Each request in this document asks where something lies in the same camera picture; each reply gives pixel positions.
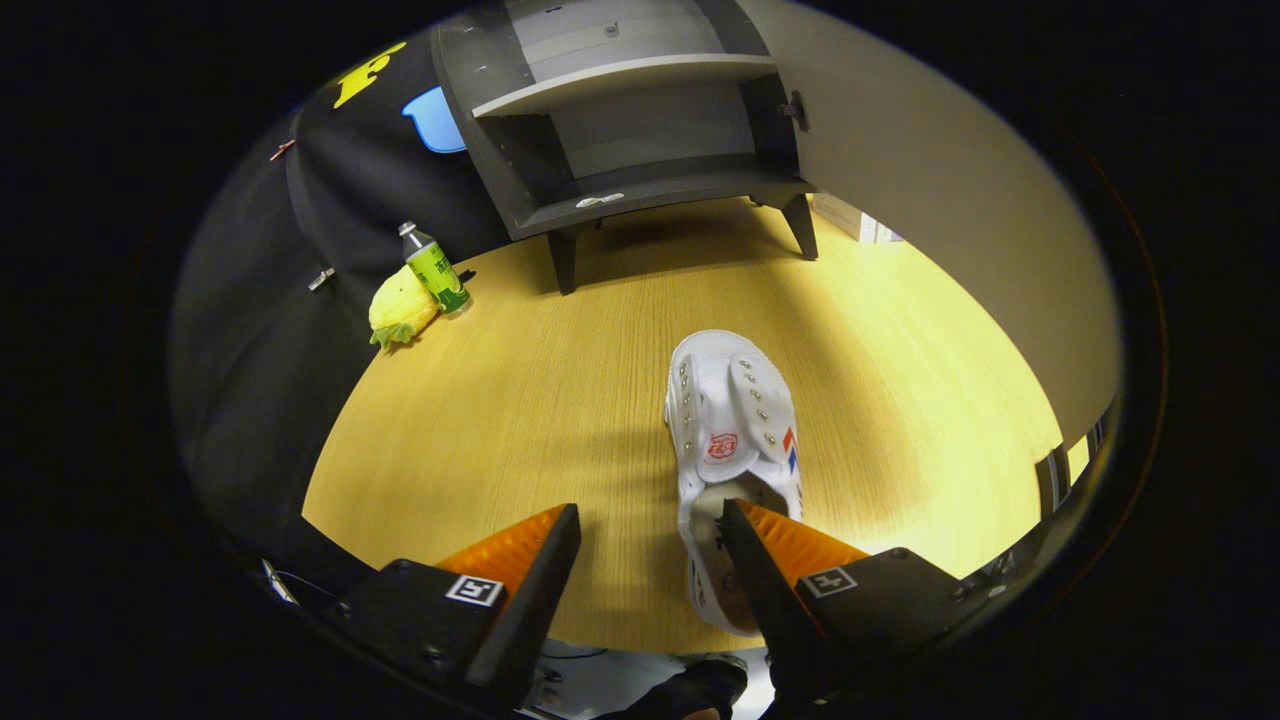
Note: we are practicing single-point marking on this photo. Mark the yellow plush toy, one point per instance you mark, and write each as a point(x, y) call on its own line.
point(400, 305)

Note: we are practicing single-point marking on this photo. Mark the dark grey shoe cabinet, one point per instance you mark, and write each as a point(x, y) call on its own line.
point(660, 185)

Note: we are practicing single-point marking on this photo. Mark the brown cover book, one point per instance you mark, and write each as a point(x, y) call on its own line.
point(838, 212)

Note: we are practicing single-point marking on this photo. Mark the red clip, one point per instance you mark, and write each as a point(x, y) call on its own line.
point(282, 150)

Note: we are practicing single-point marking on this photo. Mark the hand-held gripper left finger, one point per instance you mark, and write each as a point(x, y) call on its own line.
point(525, 610)

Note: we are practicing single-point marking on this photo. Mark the grey cabinet shelf board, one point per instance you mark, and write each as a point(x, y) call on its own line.
point(620, 80)

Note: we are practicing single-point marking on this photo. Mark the white shoe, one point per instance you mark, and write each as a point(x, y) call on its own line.
point(730, 400)

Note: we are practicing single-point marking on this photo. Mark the white spine book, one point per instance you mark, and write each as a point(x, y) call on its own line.
point(872, 230)

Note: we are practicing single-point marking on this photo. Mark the black backdrop cloth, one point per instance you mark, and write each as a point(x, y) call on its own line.
point(250, 380)

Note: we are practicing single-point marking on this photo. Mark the green drink bottle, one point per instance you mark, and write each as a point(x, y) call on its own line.
point(435, 268)

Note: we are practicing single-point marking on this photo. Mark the silver clip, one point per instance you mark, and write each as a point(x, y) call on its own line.
point(321, 278)

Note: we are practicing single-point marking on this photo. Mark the black door hinge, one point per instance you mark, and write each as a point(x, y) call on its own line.
point(797, 110)

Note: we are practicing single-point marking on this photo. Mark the beige shoe cabinet door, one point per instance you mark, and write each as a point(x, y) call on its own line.
point(950, 220)

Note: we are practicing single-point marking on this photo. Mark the dark cloth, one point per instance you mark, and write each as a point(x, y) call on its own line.
point(680, 690)

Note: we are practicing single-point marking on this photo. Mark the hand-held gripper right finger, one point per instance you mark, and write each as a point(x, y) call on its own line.
point(775, 610)

